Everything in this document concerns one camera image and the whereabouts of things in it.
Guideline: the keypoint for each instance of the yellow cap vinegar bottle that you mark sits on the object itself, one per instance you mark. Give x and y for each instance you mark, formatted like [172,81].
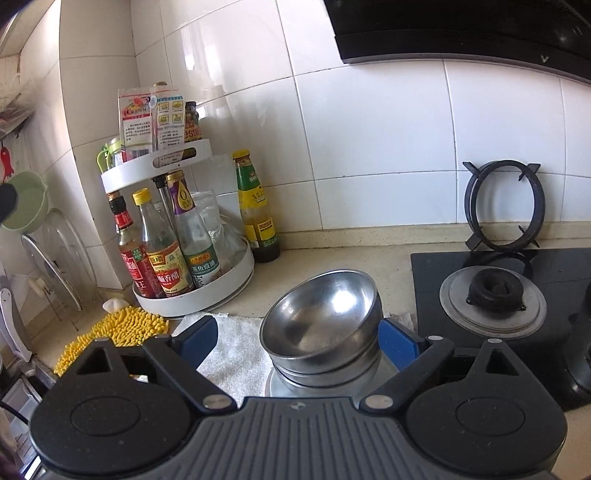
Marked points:
[166,267]

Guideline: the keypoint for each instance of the clear plastic bag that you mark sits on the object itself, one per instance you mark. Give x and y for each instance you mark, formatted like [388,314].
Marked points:
[226,230]

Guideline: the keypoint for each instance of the clear glass pot lid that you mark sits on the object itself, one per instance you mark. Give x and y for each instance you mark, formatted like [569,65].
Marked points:
[76,249]

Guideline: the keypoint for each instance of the white garlic bulb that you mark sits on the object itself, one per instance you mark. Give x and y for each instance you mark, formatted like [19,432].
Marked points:
[113,306]

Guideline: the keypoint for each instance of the green plastic bowl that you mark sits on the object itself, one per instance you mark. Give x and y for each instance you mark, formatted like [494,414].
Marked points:
[25,203]

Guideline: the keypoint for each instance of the red fish ornament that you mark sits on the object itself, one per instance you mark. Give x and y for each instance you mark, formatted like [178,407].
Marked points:
[6,161]

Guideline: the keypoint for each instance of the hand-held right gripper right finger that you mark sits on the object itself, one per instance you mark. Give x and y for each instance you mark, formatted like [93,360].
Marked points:
[395,345]

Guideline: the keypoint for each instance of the white grey kitchen tool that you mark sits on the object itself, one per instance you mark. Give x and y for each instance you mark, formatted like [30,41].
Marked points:
[14,318]

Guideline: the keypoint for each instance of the red white seasoning packet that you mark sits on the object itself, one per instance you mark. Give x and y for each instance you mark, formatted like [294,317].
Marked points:
[136,124]

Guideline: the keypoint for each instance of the dark lid jar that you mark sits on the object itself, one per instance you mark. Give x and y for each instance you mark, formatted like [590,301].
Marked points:
[193,122]

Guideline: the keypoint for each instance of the yellow chenille cloth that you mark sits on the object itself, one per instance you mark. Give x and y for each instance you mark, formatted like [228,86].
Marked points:
[115,332]

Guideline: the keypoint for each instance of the white-rimmed glass pot lid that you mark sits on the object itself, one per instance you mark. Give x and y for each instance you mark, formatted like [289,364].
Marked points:
[39,272]

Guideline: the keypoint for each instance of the black pan support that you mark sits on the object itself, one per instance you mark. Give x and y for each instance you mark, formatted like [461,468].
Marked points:
[473,203]

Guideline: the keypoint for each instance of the white towel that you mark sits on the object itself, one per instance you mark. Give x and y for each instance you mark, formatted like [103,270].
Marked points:
[235,350]

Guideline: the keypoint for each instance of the white two-tier spice rack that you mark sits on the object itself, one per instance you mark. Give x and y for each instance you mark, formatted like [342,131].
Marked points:
[184,304]

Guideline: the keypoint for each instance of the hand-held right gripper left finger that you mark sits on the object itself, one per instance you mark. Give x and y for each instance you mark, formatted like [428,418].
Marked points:
[198,342]

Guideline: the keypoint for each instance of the black burner head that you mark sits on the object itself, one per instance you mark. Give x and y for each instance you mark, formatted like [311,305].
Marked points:
[496,290]

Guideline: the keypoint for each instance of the red label soy sauce bottle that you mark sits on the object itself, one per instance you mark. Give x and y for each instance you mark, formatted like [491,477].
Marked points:
[134,267]

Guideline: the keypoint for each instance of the black glass stove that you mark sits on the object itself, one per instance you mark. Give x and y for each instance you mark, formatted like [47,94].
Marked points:
[434,295]

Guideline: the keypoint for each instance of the green yellow label bottle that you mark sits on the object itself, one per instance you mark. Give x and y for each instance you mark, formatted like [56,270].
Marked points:
[256,207]

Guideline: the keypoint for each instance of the large white floral plate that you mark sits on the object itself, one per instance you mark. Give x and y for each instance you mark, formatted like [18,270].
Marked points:
[286,387]

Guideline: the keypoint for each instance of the black range hood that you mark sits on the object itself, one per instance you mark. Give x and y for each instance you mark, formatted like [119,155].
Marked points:
[461,32]

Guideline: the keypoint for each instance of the purple label sauce bottle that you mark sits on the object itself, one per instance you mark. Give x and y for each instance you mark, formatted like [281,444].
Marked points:
[196,249]

